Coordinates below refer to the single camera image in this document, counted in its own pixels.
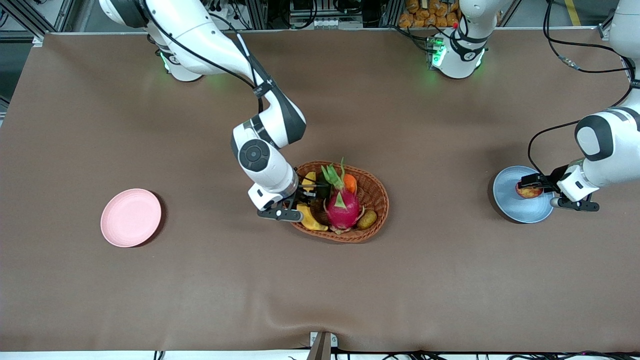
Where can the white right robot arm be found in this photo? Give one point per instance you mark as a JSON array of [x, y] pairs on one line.
[[200, 35]]

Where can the brown wicker basket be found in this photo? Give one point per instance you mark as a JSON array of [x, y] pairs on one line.
[[375, 192]]

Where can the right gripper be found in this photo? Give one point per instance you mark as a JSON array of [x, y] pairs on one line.
[[303, 192]]

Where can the dark green avocado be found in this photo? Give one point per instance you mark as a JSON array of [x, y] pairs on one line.
[[325, 193]]

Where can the red yellow apple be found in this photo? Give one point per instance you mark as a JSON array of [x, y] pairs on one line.
[[529, 191]]

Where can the yellow banana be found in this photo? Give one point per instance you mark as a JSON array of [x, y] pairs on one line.
[[311, 219]]

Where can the light blue round plate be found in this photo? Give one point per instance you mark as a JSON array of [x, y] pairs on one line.
[[520, 210]]

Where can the pink round plate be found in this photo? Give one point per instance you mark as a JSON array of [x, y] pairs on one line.
[[131, 218]]

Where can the magenta dragon fruit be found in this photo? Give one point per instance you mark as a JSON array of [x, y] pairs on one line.
[[344, 207]]

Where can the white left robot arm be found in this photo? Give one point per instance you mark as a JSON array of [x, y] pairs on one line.
[[615, 145]]

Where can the orange snack packs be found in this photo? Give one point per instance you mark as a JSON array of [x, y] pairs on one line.
[[425, 15]]

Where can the orange fruit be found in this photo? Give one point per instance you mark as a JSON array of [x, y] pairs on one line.
[[350, 184]]

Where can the brown fuzzy kiwi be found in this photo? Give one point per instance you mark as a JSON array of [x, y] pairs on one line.
[[367, 220]]

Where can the metal table edge bracket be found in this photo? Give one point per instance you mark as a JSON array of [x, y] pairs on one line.
[[322, 345]]

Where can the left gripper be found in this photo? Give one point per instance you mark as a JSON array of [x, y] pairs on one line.
[[554, 180]]

